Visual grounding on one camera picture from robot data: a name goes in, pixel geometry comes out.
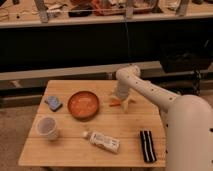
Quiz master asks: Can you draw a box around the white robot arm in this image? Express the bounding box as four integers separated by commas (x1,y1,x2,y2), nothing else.
114,65,213,171

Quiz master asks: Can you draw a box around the blue sponge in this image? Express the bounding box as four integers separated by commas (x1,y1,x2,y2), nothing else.
45,96,63,112

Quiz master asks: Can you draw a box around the thin vertical cable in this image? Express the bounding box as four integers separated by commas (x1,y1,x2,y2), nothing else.
124,18,132,65

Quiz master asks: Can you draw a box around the clear plastic cup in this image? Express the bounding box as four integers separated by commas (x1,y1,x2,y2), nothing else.
36,117,59,141

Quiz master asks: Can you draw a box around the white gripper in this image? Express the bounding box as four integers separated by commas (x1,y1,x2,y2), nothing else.
109,83,135,112

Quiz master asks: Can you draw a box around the white plastic bottle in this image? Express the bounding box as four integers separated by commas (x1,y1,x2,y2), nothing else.
82,131,120,153

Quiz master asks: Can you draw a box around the orange wooden bowl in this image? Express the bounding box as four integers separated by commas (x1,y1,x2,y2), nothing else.
67,91,100,120

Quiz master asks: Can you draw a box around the wooden table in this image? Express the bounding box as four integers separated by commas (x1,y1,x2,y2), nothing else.
19,80,165,168

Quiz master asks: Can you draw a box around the black crate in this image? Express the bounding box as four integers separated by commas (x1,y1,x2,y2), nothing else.
159,42,213,73

